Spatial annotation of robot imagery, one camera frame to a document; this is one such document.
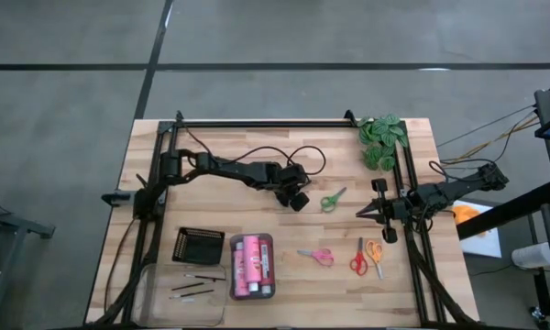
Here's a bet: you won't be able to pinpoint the green artificial leafy plant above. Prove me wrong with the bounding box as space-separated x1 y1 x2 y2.
357 113 411 172

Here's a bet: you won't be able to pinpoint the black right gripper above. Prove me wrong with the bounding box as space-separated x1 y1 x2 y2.
355 177 412 245

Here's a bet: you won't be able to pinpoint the black aluminium rig frame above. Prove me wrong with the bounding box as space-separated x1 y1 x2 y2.
118 109 482 327

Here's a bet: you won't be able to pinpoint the large clear plastic tray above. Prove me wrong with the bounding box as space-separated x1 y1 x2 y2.
132 261 228 328

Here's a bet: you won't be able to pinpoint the white box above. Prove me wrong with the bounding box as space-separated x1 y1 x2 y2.
452 199 503 259

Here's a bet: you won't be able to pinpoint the pink-handled scissors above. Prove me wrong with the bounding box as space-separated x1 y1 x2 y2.
296 247 336 268

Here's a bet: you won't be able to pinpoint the orange crumpled object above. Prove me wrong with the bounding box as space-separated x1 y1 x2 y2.
452 204 488 237

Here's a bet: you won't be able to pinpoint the red acrylic paint bottle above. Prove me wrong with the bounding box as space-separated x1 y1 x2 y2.
258 242 276 296

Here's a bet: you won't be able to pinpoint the grey metal stand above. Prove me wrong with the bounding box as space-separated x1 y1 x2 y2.
0 195 57 330

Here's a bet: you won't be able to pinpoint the black floor cable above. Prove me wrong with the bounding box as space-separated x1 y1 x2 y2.
434 104 538 150

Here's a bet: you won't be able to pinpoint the smoky clear plastic bin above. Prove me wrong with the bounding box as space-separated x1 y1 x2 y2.
228 232 278 302

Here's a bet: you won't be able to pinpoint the plain pink paint bottle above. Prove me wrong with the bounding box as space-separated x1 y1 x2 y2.
242 235 263 293

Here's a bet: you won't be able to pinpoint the yellow floor cable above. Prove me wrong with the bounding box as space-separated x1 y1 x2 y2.
439 114 540 162

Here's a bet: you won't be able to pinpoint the thin black-handled paintbrush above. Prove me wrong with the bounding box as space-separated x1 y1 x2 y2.
168 289 215 301
170 280 217 292

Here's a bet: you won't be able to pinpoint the black diagonal beam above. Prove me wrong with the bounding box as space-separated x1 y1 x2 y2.
455 180 550 242

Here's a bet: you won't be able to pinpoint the black frame clamp bracket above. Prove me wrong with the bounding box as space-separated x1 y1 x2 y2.
101 191 135 208

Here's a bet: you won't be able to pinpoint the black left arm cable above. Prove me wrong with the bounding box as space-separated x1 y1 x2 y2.
176 119 327 178

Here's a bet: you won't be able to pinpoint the red-handled scissors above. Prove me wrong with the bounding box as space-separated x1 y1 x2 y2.
348 236 369 278

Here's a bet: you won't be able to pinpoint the white paper roll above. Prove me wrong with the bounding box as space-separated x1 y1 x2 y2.
511 241 550 270

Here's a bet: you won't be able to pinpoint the orange-handled scissors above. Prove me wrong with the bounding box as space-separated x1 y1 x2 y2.
364 239 386 281

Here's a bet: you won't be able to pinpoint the pink striped packet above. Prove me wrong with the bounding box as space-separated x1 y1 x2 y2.
233 241 249 299

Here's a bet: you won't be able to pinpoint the green-handled scissors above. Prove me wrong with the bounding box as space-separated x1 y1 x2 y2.
319 185 348 215

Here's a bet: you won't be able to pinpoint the black slotted plastic basket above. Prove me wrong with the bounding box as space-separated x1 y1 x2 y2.
171 226 226 267

